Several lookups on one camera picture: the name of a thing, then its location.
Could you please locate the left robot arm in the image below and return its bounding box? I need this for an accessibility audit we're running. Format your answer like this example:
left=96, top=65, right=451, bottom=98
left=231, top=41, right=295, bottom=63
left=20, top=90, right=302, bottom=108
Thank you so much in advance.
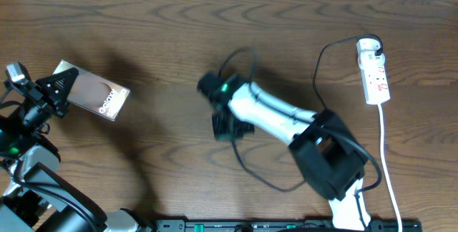
left=1, top=63, right=154, bottom=232

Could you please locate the black mounting rail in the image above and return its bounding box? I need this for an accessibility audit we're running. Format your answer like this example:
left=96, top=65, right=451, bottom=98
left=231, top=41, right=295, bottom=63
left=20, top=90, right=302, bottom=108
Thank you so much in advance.
left=150, top=219, right=423, bottom=232

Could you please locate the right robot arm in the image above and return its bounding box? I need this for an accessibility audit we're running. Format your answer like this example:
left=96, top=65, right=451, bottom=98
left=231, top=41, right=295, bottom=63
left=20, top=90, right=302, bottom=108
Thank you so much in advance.
left=197, top=72, right=371, bottom=231

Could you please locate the black charging cable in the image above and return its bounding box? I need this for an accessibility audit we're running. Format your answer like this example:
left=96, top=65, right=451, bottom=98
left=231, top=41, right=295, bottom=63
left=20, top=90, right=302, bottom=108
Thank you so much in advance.
left=230, top=34, right=384, bottom=193

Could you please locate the white power strip cord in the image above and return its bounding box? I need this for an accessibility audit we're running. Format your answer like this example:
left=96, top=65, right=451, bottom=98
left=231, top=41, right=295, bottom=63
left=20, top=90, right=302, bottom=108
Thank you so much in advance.
left=377, top=103, right=404, bottom=232

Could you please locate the white power strip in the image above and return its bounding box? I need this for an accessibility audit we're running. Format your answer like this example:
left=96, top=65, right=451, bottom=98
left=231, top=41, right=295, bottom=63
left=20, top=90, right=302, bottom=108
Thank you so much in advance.
left=358, top=51, right=390, bottom=105

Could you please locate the white charger plug adapter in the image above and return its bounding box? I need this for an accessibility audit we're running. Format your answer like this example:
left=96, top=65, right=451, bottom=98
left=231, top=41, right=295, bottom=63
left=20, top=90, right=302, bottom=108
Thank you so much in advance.
left=356, top=38, right=381, bottom=55

